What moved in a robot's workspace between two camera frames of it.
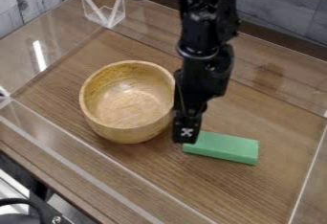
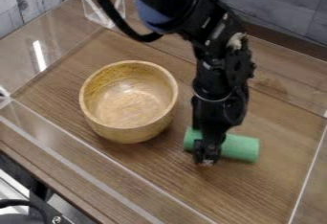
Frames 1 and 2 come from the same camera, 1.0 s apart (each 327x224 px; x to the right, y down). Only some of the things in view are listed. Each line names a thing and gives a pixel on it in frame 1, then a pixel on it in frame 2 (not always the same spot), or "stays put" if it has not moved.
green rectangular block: x=224 y=145 stays put
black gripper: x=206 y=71 -> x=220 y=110
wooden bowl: x=128 y=100 stays put
